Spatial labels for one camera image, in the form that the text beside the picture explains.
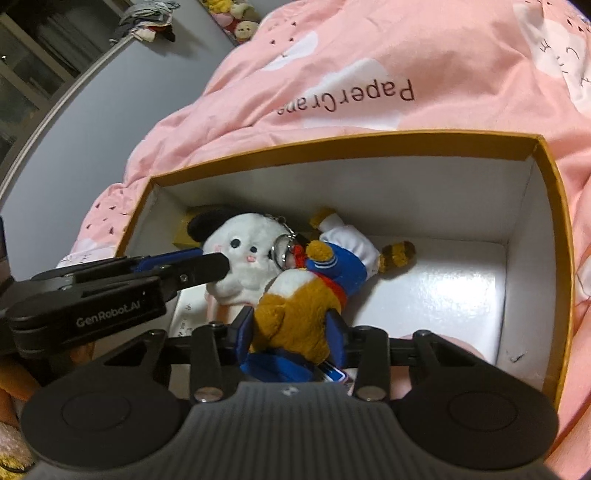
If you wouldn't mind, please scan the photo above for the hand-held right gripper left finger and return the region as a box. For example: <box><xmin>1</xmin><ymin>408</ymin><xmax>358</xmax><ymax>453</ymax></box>
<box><xmin>133</xmin><ymin>307</ymin><xmax>259</xmax><ymax>402</ymax></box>

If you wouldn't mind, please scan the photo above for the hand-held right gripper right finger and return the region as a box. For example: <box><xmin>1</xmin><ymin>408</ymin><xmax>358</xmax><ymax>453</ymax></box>
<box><xmin>325</xmin><ymin>311</ymin><xmax>468</xmax><ymax>400</ymax></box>

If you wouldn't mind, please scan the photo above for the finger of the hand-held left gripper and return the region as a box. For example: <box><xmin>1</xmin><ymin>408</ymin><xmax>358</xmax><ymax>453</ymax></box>
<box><xmin>30</xmin><ymin>248</ymin><xmax>204</xmax><ymax>283</ymax></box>
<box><xmin>129</xmin><ymin>252</ymin><xmax>233</xmax><ymax>298</ymax></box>

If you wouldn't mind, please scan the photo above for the white plush toy black ear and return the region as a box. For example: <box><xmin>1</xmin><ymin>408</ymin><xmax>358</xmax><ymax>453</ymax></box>
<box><xmin>187</xmin><ymin>211</ymin><xmax>297</xmax><ymax>308</ymax></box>

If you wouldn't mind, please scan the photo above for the brown plush toy sailor outfit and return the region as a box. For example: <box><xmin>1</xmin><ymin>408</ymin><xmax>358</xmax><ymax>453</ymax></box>
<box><xmin>240</xmin><ymin>208</ymin><xmax>417</xmax><ymax>385</ymax></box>

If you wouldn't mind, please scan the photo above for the orange-rimmed cardboard box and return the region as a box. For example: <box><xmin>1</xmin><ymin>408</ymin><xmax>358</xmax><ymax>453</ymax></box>
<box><xmin>115</xmin><ymin>130</ymin><xmax>576</xmax><ymax>417</ymax></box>

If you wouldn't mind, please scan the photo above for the blue card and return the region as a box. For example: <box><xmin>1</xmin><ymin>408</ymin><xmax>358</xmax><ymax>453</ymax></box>
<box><xmin>318</xmin><ymin>362</ymin><xmax>352</xmax><ymax>385</ymax></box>

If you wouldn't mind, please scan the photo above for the small yellow box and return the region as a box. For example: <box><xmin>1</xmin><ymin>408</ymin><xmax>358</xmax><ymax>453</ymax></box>
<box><xmin>172</xmin><ymin>206</ymin><xmax>218</xmax><ymax>248</ymax></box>

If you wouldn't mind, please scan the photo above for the white printed paper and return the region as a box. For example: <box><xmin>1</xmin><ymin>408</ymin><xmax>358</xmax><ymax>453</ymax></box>
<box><xmin>167</xmin><ymin>285</ymin><xmax>219</xmax><ymax>341</ymax></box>

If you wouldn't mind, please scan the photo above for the pink round item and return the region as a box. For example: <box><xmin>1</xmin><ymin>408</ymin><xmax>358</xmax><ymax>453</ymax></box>
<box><xmin>390</xmin><ymin>331</ymin><xmax>488</xmax><ymax>398</ymax></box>

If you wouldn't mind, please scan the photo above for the window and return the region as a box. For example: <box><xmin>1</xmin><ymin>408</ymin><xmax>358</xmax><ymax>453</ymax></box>
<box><xmin>0</xmin><ymin>8</ymin><xmax>136</xmax><ymax>200</ymax></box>

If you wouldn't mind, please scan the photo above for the hanging column of plush toys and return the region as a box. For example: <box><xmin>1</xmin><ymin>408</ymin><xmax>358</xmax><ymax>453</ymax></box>
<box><xmin>200</xmin><ymin>0</ymin><xmax>265</xmax><ymax>45</ymax></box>

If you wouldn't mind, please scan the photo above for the pile of clothes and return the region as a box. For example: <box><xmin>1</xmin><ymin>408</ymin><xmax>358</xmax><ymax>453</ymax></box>
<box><xmin>110</xmin><ymin>0</ymin><xmax>182</xmax><ymax>45</ymax></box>

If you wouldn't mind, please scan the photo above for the pink printed duvet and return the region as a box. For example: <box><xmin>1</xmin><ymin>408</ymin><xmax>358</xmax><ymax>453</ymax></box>
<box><xmin>55</xmin><ymin>0</ymin><xmax>591</xmax><ymax>480</ymax></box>

